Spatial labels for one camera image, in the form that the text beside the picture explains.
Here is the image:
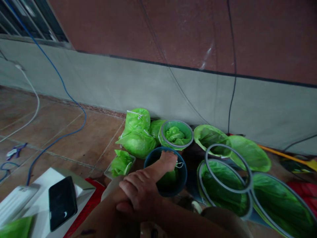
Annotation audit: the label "person's right hand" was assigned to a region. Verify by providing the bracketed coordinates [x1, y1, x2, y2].
[116, 170, 162, 217]

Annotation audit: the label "person's right fingers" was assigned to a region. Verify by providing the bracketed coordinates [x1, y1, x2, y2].
[119, 171, 152, 196]

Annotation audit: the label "person's right thumb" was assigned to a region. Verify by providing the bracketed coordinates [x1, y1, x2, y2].
[116, 202, 136, 213]

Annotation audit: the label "person's legs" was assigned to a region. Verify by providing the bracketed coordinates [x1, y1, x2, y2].
[100, 150, 179, 238]

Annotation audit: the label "white tray with green bag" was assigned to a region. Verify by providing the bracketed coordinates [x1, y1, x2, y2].
[104, 149, 136, 178]

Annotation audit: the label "large tied green bag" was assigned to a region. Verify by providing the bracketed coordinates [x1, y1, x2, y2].
[115, 131, 157, 160]

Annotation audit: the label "blue plastic bin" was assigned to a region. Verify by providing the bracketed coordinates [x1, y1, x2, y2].
[144, 147, 188, 198]

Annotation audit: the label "black smartphone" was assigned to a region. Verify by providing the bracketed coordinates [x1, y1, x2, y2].
[48, 176, 78, 232]

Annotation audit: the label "small tied green bag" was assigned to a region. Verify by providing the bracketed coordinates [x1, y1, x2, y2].
[125, 107, 151, 133]

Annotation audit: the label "grey-rimmed bin with green bag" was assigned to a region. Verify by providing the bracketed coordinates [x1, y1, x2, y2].
[159, 120, 194, 151]

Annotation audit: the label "white shoe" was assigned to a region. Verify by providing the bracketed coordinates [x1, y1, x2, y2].
[191, 200, 206, 215]

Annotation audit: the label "white box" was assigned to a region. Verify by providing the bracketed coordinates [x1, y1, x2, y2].
[0, 168, 96, 238]

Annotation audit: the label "small bin with green liner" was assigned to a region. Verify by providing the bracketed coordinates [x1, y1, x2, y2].
[193, 124, 231, 158]

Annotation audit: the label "grey-rimmed bin with green liner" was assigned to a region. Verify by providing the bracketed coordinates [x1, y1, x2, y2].
[197, 159, 254, 220]

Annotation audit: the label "white power bank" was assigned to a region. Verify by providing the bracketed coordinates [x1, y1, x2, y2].
[0, 183, 41, 225]

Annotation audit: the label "flat green bag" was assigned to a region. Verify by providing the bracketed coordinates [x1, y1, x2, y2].
[0, 216, 34, 238]

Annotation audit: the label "purple and white clip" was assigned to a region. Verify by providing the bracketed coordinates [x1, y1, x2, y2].
[6, 142, 28, 161]

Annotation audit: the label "wide bin with green liner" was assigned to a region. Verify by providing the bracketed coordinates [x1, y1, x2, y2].
[227, 135, 272, 173]

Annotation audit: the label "large grey-rimmed bin green liner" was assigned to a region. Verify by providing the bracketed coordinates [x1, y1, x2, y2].
[249, 172, 317, 238]

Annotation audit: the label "dark dustpan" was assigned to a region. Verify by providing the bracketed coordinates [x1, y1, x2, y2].
[279, 155, 317, 179]

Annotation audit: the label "red cloth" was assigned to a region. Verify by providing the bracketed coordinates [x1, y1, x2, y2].
[287, 181, 317, 214]

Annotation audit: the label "barred window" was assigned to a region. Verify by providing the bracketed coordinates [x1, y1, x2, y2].
[0, 0, 76, 51]

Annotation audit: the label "loose grey ring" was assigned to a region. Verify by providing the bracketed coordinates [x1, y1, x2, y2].
[205, 143, 253, 194]

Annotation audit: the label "thin black cables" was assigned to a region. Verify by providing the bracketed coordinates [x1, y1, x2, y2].
[138, 0, 213, 126]

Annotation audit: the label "blue cable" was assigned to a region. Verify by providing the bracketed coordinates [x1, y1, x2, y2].
[5, 0, 87, 186]

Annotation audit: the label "white cable with plug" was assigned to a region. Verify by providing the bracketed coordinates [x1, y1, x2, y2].
[0, 63, 40, 144]

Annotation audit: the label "thick black cable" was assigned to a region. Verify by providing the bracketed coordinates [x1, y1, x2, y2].
[227, 0, 238, 134]

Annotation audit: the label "yellow broom handle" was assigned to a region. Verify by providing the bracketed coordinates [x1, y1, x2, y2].
[257, 143, 317, 172]

